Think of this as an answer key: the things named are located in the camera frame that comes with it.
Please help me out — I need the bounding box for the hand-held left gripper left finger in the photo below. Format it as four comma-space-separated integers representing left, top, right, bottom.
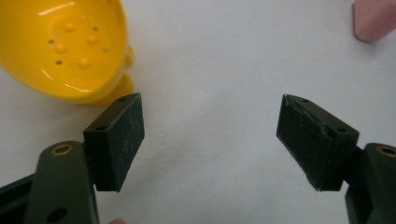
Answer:
23, 92, 146, 224

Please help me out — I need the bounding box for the yellow plastic soap dish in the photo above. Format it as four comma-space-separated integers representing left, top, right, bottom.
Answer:
0, 0, 136, 107

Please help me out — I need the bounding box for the pink block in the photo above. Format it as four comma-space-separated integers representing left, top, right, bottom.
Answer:
352, 0, 396, 44

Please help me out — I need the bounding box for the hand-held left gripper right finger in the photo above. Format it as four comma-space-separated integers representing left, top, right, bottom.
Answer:
276, 93, 396, 224

